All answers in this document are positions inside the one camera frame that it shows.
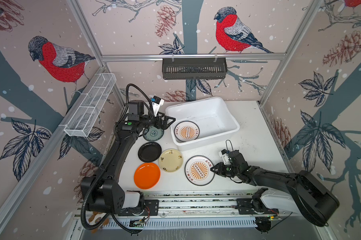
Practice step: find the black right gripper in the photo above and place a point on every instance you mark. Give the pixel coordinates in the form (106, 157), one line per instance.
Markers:
(220, 168)

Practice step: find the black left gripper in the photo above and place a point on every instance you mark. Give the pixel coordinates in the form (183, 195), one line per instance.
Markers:
(164, 125)

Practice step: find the white plate orange sunburst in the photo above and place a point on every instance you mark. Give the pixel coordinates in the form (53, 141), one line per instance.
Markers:
(182, 140)

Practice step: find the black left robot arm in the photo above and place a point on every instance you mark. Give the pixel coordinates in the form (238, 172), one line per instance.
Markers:
(102, 192)

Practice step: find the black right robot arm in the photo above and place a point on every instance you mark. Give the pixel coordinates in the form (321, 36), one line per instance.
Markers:
(314, 201)

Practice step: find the white plastic bin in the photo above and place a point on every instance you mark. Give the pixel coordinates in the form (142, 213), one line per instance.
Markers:
(213, 118)

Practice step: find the teal patterned plate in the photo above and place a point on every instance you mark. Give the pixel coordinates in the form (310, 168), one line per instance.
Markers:
(153, 134)

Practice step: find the black plate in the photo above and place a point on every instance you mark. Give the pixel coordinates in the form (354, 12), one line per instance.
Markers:
(149, 152)

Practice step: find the cream yellow plate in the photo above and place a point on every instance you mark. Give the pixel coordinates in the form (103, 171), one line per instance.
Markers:
(170, 160)

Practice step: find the brown white plush toy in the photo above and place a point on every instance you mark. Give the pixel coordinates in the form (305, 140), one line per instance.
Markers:
(95, 218)

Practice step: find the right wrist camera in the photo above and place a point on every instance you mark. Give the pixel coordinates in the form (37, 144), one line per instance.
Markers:
(224, 155)

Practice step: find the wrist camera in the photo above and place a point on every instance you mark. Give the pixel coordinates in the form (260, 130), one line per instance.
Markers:
(224, 155)
(157, 102)

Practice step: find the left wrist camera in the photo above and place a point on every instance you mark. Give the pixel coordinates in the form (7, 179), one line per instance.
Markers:
(157, 102)

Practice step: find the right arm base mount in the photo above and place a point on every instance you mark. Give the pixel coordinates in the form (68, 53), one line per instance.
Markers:
(253, 207)

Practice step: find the black hanging wire basket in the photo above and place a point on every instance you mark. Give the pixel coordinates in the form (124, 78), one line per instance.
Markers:
(194, 69)

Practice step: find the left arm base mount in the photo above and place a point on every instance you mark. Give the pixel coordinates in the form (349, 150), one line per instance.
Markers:
(147, 209)

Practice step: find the white wire mesh shelf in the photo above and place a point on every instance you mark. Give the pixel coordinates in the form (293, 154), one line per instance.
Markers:
(84, 118)

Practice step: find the aluminium horizontal rail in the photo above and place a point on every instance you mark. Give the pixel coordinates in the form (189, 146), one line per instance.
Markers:
(142, 58)

